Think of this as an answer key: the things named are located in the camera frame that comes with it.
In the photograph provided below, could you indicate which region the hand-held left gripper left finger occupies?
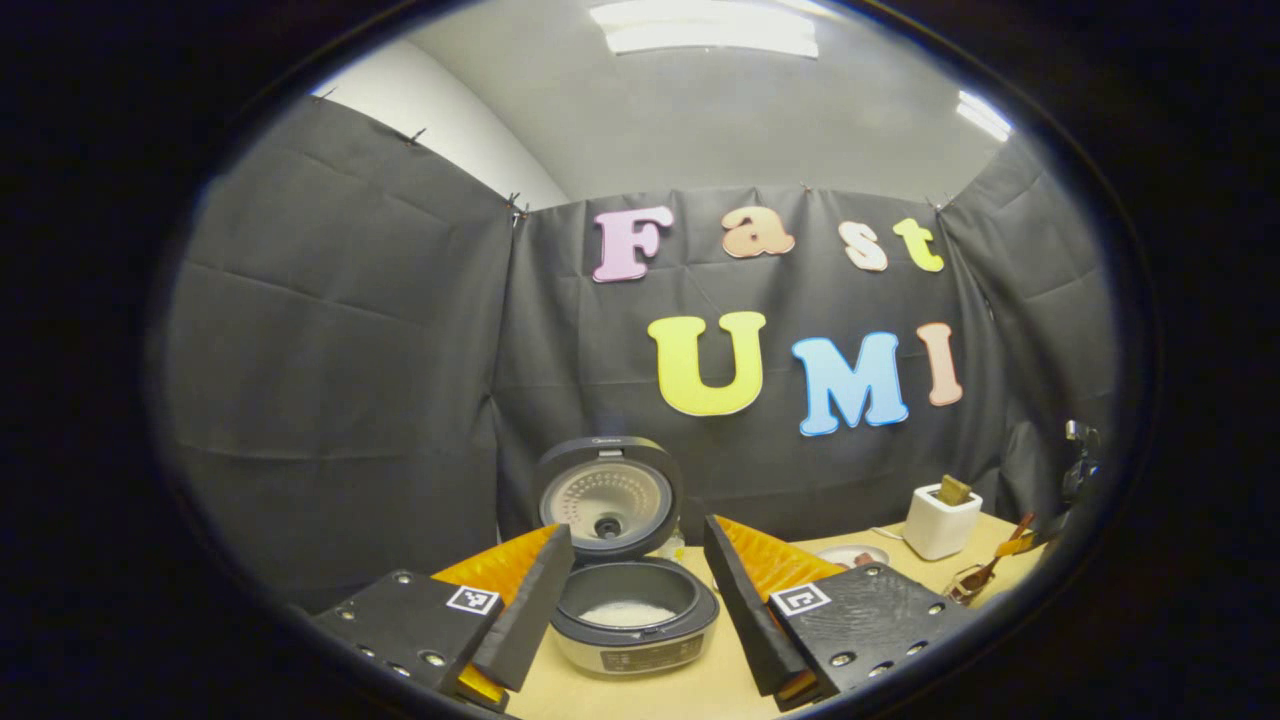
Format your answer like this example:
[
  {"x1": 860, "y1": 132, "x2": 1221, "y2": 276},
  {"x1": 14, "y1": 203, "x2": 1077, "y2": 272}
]
[{"x1": 310, "y1": 523, "x2": 576, "y2": 713}]

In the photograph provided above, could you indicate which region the small ceiling light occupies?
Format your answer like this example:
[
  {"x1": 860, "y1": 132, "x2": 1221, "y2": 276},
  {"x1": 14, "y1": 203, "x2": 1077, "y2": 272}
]
[{"x1": 955, "y1": 90, "x2": 1016, "y2": 143}]

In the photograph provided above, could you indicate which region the black backdrop cloth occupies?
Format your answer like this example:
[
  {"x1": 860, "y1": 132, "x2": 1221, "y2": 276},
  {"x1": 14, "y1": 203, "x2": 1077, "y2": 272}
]
[{"x1": 160, "y1": 95, "x2": 1116, "y2": 613}]

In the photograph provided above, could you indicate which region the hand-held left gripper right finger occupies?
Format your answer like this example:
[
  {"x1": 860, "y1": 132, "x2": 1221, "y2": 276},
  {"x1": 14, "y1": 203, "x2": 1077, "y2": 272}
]
[{"x1": 703, "y1": 514, "x2": 976, "y2": 713}]

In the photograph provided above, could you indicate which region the white rice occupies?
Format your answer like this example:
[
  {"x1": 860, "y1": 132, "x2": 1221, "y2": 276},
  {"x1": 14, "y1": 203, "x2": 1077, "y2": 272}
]
[{"x1": 580, "y1": 600, "x2": 678, "y2": 629}]

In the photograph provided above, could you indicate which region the white toaster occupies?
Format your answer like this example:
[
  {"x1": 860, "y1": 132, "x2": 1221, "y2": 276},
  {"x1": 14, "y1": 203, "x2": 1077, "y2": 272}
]
[{"x1": 903, "y1": 484, "x2": 984, "y2": 561}]

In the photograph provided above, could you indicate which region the brown wooden spoon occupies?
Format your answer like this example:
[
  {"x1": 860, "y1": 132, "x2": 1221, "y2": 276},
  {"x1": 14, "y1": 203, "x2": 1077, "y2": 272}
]
[{"x1": 960, "y1": 512, "x2": 1038, "y2": 604}]

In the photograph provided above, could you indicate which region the black and silver rice cooker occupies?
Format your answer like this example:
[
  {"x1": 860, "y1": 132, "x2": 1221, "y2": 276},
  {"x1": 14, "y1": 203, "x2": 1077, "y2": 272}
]
[{"x1": 532, "y1": 435, "x2": 721, "y2": 678}]

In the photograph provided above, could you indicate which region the white round plate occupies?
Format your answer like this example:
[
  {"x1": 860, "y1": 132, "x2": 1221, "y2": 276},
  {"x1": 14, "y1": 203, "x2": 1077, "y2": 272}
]
[{"x1": 812, "y1": 544, "x2": 891, "y2": 569}]

